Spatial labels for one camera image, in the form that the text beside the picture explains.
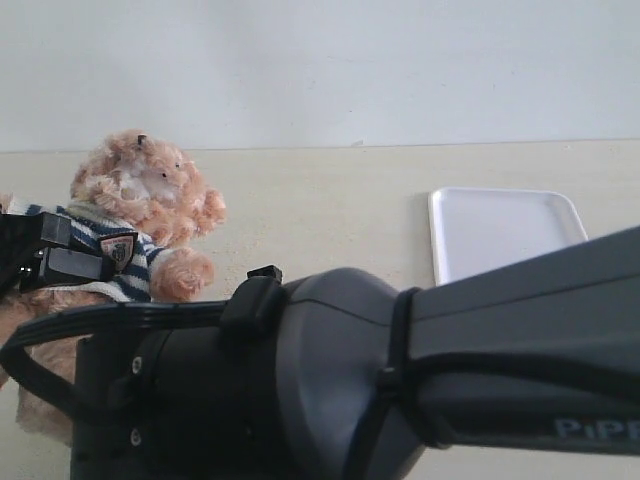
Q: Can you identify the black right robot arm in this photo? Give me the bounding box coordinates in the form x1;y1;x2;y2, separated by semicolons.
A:
71;228;639;479

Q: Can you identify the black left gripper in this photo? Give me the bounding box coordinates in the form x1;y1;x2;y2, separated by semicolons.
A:
1;213;138;295

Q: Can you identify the white rectangular plastic tray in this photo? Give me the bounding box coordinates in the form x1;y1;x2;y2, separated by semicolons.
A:
429;186;588;285

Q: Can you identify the black zip tie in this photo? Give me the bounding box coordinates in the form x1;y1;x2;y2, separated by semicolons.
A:
343;287;450;480

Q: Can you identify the black flat ribbon cable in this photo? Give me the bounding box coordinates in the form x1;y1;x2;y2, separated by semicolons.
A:
0;264;286;406

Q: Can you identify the tan teddy bear striped sweater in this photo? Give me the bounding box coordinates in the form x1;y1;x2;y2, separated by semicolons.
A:
0;128;229;446

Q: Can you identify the black camera cable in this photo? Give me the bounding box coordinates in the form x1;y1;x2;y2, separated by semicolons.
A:
414;344;640;391

